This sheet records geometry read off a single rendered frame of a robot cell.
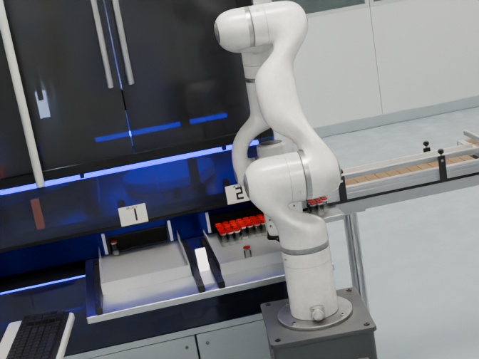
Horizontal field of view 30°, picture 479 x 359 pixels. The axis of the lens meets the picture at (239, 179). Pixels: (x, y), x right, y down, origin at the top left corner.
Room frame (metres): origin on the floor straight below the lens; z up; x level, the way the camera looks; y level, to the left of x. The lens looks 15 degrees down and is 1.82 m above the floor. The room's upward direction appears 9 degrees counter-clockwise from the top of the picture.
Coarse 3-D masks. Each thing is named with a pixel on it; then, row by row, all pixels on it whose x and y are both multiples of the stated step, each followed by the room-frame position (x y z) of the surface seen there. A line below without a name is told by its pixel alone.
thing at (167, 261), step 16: (176, 240) 2.76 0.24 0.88; (112, 256) 2.71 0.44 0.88; (128, 256) 2.68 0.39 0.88; (144, 256) 2.65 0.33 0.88; (160, 256) 2.63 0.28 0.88; (176, 256) 2.61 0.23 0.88; (112, 272) 2.56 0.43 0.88; (128, 272) 2.54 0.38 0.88; (144, 272) 2.52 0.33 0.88; (160, 272) 2.42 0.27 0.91; (176, 272) 2.42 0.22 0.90; (112, 288) 2.40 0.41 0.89; (128, 288) 2.40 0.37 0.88
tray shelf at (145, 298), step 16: (192, 240) 2.74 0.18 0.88; (240, 272) 2.39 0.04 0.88; (256, 272) 2.37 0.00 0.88; (272, 272) 2.35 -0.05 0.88; (144, 288) 2.39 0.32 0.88; (160, 288) 2.37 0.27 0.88; (176, 288) 2.35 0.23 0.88; (192, 288) 2.33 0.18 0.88; (208, 288) 2.31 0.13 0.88; (224, 288) 2.30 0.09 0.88; (240, 288) 2.30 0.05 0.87; (112, 304) 2.31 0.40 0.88; (128, 304) 2.29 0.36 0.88; (144, 304) 2.27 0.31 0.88; (160, 304) 2.27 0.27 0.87; (176, 304) 2.28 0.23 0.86; (96, 320) 2.25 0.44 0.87
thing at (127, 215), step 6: (138, 204) 2.67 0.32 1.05; (144, 204) 2.67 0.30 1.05; (120, 210) 2.66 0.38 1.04; (126, 210) 2.66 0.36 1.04; (132, 210) 2.67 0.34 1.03; (138, 210) 2.67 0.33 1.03; (144, 210) 2.67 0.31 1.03; (120, 216) 2.66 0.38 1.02; (126, 216) 2.66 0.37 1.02; (132, 216) 2.67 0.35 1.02; (138, 216) 2.67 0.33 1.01; (144, 216) 2.67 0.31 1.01; (120, 222) 2.66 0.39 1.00; (126, 222) 2.66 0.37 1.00; (132, 222) 2.66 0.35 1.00; (138, 222) 2.67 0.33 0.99
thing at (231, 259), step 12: (216, 240) 2.70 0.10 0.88; (252, 240) 2.64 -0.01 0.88; (264, 240) 2.62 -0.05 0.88; (276, 240) 2.60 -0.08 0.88; (216, 252) 2.59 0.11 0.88; (228, 252) 2.57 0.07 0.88; (240, 252) 2.55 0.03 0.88; (252, 252) 2.53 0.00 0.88; (264, 252) 2.52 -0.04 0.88; (276, 252) 2.41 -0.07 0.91; (228, 264) 2.39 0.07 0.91; (240, 264) 2.40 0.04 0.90; (252, 264) 2.40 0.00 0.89; (264, 264) 2.41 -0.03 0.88
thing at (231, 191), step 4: (236, 184) 2.71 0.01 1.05; (228, 188) 2.71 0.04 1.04; (232, 188) 2.71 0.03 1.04; (228, 192) 2.71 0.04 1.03; (232, 192) 2.71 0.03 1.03; (236, 192) 2.71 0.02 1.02; (244, 192) 2.71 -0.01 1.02; (228, 196) 2.71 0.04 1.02; (232, 196) 2.71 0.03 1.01; (236, 196) 2.71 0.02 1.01; (240, 196) 2.71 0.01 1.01; (244, 196) 2.71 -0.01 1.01; (228, 200) 2.71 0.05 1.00; (232, 200) 2.71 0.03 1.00; (236, 200) 2.71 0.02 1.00; (240, 200) 2.71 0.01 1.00; (244, 200) 2.71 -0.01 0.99; (248, 200) 2.71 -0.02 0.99
